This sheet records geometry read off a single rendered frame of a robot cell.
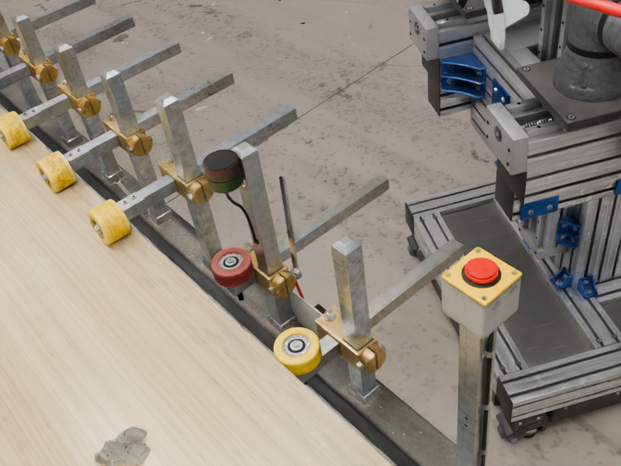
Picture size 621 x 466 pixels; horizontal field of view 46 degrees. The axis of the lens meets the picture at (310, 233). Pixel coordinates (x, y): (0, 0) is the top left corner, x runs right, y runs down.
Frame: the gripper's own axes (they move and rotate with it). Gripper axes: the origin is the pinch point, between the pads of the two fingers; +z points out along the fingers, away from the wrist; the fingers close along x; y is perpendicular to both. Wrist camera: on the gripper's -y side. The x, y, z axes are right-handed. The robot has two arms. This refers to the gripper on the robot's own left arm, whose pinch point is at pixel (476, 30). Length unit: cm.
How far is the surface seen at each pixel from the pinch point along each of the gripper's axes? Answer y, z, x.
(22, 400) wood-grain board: -86, 42, -13
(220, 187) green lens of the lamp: -44.4, 18.4, 1.0
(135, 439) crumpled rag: -67, 41, -27
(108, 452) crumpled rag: -71, 41, -28
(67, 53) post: -72, 23, 71
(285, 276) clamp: -37, 45, 2
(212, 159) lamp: -44.5, 14.9, 4.3
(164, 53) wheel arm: -51, 37, 87
